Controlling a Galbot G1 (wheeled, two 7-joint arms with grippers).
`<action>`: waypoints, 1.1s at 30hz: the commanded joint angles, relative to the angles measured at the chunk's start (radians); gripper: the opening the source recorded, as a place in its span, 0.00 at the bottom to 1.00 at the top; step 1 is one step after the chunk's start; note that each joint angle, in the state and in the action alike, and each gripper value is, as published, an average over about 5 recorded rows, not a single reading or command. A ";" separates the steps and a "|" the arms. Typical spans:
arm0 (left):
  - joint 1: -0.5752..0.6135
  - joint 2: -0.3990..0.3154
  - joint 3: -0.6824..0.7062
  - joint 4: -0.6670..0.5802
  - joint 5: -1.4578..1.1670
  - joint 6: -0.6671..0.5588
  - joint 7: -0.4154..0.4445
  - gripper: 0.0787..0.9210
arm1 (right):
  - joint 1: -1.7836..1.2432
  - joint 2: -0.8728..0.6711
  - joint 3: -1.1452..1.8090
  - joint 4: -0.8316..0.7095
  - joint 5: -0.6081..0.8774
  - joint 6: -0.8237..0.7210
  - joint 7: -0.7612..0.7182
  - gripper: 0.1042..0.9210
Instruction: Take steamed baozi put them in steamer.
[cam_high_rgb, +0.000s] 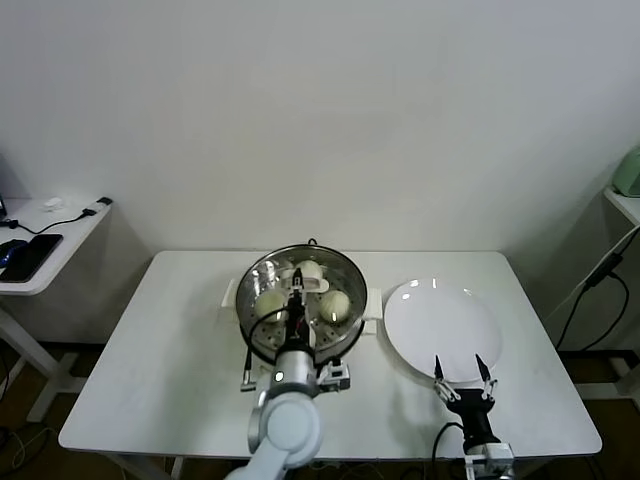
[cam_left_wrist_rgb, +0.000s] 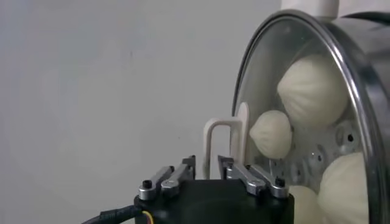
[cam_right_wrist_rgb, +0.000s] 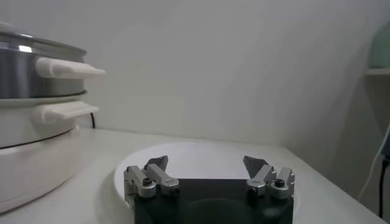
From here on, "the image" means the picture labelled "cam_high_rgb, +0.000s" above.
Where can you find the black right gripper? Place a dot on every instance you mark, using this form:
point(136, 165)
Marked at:
point(475, 415)

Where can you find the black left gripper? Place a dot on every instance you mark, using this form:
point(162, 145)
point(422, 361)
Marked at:
point(300, 330)

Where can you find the white steamed baozi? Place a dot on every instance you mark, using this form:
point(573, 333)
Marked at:
point(334, 306)
point(312, 269)
point(270, 304)

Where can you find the stainless steel steamer basket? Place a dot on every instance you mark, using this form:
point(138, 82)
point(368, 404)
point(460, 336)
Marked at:
point(375, 302)

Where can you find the white round plate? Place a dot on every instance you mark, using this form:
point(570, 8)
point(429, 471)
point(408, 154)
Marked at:
point(425, 320)

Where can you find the white side desk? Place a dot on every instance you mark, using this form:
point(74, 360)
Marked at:
point(631, 215)
point(75, 235)

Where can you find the small white object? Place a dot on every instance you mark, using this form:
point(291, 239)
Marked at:
point(54, 203)

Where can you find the black smartphone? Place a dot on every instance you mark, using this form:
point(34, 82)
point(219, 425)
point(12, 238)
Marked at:
point(37, 255)

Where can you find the pale green appliance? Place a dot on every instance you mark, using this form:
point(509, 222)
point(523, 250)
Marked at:
point(629, 175)

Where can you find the blue computer mouse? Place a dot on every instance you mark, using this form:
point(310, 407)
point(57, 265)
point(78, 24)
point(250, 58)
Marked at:
point(11, 251)

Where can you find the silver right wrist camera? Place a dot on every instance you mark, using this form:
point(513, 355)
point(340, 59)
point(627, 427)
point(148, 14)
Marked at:
point(492, 455)

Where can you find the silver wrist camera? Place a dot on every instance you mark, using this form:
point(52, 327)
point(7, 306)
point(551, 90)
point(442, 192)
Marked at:
point(334, 377)
point(492, 455)

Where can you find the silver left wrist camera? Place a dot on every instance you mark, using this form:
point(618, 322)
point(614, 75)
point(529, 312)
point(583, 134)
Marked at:
point(334, 377)

